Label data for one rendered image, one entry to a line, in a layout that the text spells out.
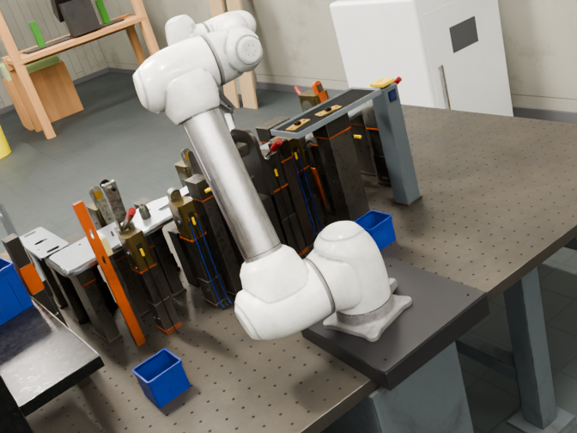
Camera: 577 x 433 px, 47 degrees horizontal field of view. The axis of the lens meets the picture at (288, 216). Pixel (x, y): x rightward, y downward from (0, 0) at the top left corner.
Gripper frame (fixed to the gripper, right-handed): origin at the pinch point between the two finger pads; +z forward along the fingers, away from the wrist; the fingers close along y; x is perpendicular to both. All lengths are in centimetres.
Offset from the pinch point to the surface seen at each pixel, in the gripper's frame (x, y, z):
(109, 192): -17, -48, -5
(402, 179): -36, 45, 33
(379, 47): 106, 184, 31
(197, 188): -24.7, -25.1, 3.2
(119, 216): -15.8, -47.3, 3.0
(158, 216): -3.9, -31.6, 13.4
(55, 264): 3, -66, 14
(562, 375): -80, 60, 114
